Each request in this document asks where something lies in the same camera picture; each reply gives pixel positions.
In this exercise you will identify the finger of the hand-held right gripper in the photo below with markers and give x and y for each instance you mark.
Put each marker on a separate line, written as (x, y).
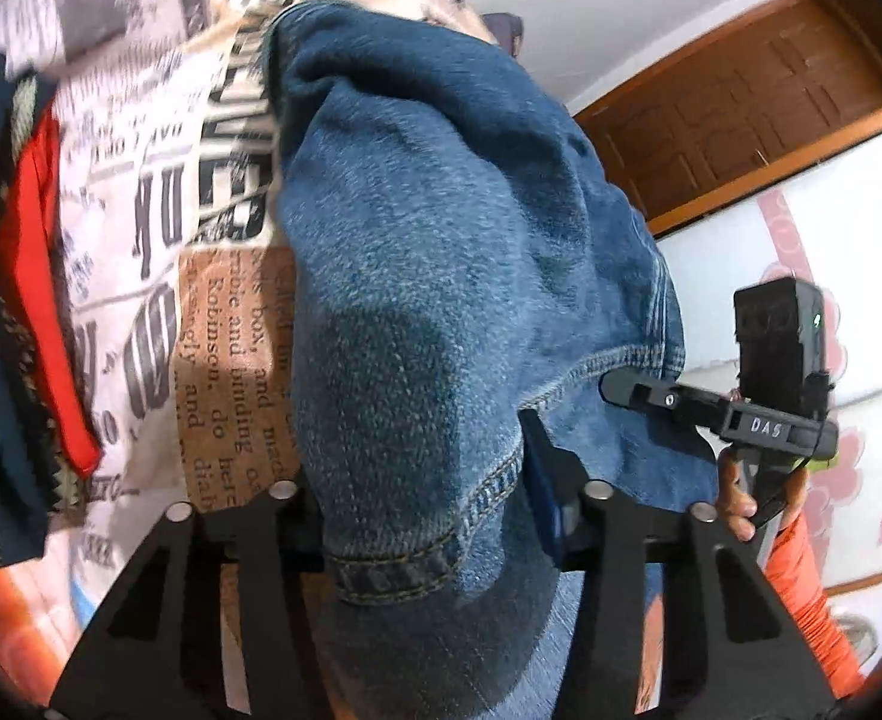
(662, 399)

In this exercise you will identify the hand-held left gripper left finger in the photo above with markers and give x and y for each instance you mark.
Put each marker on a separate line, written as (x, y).
(261, 540)

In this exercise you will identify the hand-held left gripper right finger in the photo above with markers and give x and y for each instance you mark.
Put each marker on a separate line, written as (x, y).
(542, 487)

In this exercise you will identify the blue denim jeans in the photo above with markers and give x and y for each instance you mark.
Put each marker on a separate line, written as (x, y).
(426, 240)

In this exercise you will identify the person's right hand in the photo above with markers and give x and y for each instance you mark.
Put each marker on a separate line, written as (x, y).
(733, 495)

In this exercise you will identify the brown wooden door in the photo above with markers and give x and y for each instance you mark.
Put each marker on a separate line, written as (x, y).
(748, 105)

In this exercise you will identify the newspaper print blanket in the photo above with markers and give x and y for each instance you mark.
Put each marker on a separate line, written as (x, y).
(148, 225)

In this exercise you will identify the red folded garment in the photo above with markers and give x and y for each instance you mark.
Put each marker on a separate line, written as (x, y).
(36, 240)

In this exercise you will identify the grey blue cushion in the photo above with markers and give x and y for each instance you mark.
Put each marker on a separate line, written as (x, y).
(507, 34)

